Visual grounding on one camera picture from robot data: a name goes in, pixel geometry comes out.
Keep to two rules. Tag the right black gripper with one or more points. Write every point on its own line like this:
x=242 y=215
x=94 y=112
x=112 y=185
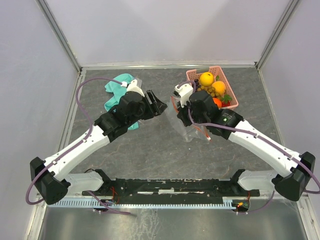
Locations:
x=181 y=114

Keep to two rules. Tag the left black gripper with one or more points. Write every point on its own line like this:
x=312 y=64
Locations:
x=156 y=108

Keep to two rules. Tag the clear zip top bag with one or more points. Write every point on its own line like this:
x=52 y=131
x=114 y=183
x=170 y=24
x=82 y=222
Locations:
x=188 y=133

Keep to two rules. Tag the orange persimmon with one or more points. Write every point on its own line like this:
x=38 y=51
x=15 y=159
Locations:
x=218 y=102

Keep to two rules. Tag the yellow lemon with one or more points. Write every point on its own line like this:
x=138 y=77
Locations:
x=206 y=79

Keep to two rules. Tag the yellow orange peach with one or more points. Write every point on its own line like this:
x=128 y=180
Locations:
x=219 y=87

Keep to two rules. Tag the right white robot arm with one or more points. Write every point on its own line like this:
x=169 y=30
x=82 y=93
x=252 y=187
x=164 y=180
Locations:
x=291 y=170

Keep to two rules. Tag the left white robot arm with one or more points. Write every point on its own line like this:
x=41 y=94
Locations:
x=52 y=177

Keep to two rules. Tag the dark grape bunch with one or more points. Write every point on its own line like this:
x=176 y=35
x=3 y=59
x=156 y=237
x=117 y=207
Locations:
x=197 y=83

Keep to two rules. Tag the brown longan bunch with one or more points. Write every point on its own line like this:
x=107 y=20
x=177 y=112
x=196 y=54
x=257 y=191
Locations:
x=210 y=90

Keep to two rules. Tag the pink plastic basket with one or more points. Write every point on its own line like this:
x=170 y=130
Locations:
x=219 y=76

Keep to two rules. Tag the red strawberries with leaves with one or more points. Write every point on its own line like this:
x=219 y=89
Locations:
x=225 y=100

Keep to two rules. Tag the teal cloth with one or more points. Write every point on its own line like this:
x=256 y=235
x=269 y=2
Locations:
x=116 y=89

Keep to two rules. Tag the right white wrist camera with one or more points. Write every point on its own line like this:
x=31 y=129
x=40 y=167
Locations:
x=184 y=91

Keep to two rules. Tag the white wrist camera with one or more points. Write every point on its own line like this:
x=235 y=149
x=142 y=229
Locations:
x=133 y=86
x=184 y=91

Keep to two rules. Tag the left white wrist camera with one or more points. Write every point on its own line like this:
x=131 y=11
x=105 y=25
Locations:
x=133 y=86

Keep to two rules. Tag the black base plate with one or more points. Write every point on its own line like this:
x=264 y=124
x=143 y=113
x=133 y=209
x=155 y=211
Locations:
x=172 y=191

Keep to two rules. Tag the light blue cable duct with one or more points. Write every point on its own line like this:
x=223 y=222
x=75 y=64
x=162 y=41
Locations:
x=86 y=202

